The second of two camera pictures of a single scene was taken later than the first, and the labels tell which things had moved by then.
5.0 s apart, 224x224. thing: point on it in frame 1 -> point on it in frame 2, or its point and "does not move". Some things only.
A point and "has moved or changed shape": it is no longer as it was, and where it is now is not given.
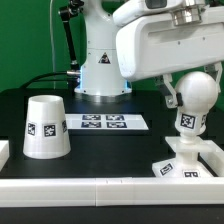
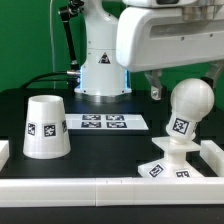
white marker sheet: (105, 122) does not move
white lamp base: (187, 163) has moved or changed shape
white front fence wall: (110, 192) does not move
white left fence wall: (4, 153) does not move
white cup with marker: (46, 131) does not move
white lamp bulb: (197, 96) has moved or changed shape
